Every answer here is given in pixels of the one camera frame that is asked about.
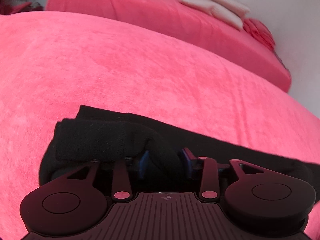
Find black knit pants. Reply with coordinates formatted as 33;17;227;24
39;105;319;191

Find pink plush bed cover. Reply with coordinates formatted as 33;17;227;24
1;11;319;239

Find folded pink blanket stack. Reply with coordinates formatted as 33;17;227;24
243;18;276;51

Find lower pink pillow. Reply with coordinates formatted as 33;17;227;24
180;0;244;31

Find far pink bed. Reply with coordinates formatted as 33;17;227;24
46;0;291;92

